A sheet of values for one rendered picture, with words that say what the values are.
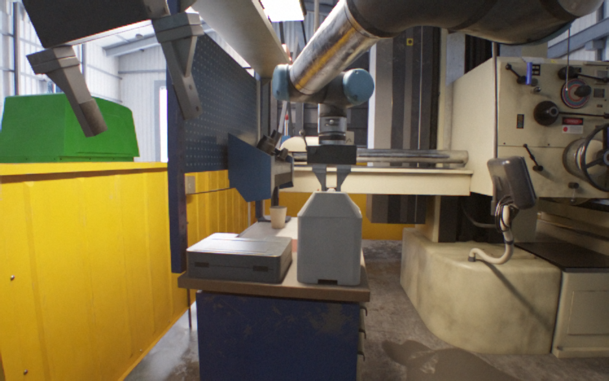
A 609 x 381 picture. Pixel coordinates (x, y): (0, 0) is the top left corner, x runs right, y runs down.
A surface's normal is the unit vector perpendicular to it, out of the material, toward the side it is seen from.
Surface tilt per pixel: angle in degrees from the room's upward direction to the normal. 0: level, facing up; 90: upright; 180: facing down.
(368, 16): 141
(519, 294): 90
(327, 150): 90
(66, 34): 113
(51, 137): 79
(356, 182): 90
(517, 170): 90
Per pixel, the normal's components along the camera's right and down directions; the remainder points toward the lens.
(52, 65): -0.09, 0.48
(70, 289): 1.00, 0.02
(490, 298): -0.31, 0.09
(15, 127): -0.09, -0.09
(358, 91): 0.33, 0.10
